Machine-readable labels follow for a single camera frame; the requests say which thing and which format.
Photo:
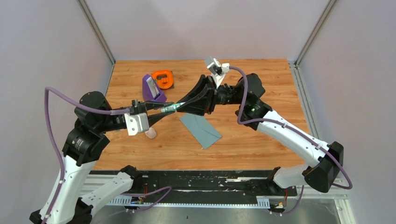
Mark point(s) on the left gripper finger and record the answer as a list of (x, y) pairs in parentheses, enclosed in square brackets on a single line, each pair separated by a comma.
[(154, 105), (154, 118)]

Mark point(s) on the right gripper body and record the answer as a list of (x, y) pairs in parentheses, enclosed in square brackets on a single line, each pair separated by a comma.
[(225, 95)]

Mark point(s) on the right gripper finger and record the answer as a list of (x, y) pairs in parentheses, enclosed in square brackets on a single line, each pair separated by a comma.
[(202, 82), (198, 102)]

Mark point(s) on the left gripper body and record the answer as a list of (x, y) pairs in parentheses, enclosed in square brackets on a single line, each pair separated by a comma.
[(141, 107)]

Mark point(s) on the white green glue stick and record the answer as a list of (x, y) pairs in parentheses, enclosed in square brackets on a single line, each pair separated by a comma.
[(171, 108)]

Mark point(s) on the grey-green envelope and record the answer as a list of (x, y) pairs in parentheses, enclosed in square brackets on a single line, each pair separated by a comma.
[(201, 129)]

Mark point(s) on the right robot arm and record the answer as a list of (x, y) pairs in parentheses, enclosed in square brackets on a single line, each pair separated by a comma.
[(323, 161)]

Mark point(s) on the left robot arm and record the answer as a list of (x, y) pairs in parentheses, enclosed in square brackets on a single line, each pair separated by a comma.
[(83, 148)]

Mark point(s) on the pink toy microphone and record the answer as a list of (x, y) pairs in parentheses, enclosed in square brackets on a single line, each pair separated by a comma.
[(151, 133)]

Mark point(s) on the purple stand with device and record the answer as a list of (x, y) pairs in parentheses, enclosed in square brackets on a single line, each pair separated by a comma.
[(151, 90)]

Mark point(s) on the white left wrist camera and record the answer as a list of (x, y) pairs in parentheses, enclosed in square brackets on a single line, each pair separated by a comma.
[(136, 123)]

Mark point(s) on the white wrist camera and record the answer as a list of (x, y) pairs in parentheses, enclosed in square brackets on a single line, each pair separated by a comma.
[(136, 123), (218, 70)]

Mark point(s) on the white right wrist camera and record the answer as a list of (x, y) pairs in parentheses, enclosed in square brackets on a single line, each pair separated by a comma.
[(218, 70)]

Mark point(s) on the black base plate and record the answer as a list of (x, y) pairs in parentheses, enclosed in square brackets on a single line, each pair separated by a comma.
[(210, 187)]

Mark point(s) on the aluminium frame rail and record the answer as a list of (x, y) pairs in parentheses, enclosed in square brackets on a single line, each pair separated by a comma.
[(308, 207)]

